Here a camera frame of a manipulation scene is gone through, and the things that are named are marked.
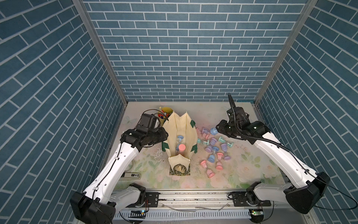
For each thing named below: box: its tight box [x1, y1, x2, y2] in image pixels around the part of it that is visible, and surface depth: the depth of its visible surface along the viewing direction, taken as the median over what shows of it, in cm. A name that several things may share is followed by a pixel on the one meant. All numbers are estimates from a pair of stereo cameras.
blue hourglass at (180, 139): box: [176, 135, 185, 149], surface depth 98 cm
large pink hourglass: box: [178, 143, 186, 152], surface depth 85 cm
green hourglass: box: [218, 135, 235, 148], surface depth 96 cm
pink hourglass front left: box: [200, 160, 208, 168], surface depth 86 cm
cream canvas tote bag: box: [161, 111, 198, 176], surface depth 86 cm
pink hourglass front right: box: [215, 161, 224, 171], surface depth 86 cm
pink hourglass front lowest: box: [206, 168, 215, 179], surface depth 83 cm
